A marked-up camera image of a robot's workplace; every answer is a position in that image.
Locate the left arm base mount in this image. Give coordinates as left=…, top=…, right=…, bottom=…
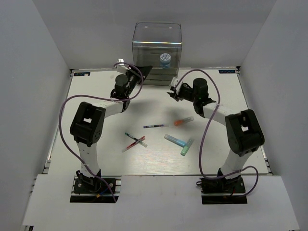
left=70, top=171, right=121, bottom=204

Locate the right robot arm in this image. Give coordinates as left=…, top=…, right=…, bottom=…
left=168, top=77, right=265, bottom=192

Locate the purple ink gel pen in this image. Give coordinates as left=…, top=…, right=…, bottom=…
left=143, top=124, right=169, bottom=128

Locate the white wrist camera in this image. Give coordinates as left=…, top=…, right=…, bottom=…
left=116, top=59, right=130, bottom=74
left=170, top=77, right=181, bottom=87

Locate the blue highlighter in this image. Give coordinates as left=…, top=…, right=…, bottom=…
left=164, top=134, right=186, bottom=147

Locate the green ink gel pen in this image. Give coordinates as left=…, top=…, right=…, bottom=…
left=125, top=132, right=148, bottom=148

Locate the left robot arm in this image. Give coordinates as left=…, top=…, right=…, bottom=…
left=70, top=66, right=153, bottom=192

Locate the green highlighter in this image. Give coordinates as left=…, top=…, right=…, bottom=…
left=180, top=138, right=194, bottom=156

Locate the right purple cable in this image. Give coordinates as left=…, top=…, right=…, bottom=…
left=172, top=69, right=259, bottom=197

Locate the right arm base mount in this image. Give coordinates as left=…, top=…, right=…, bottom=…
left=196, top=176, right=247, bottom=205

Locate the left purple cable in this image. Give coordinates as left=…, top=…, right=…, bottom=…
left=59, top=62, right=145, bottom=202

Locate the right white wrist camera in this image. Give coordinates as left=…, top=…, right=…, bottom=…
left=170, top=77, right=181, bottom=87

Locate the orange cap highlighter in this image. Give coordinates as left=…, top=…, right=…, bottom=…
left=173, top=116, right=194, bottom=127

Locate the blue cleaning gel jar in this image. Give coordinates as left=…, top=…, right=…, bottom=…
left=159, top=53, right=171, bottom=68

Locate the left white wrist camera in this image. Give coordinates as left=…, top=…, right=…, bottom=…
left=116, top=59, right=130, bottom=74

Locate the clear drawer organizer box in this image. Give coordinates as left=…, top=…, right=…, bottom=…
left=133, top=51, right=181, bottom=87

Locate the clear acrylic organizer lid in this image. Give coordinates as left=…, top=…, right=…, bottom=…
left=132, top=22, right=182, bottom=58

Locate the red ink gel pen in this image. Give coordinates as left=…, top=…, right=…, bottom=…
left=122, top=136, right=145, bottom=152

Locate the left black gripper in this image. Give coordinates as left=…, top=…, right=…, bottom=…
left=126, top=64, right=153, bottom=97

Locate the purple cable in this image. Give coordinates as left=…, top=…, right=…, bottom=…
left=59, top=62, right=145, bottom=202
left=172, top=69, right=259, bottom=197

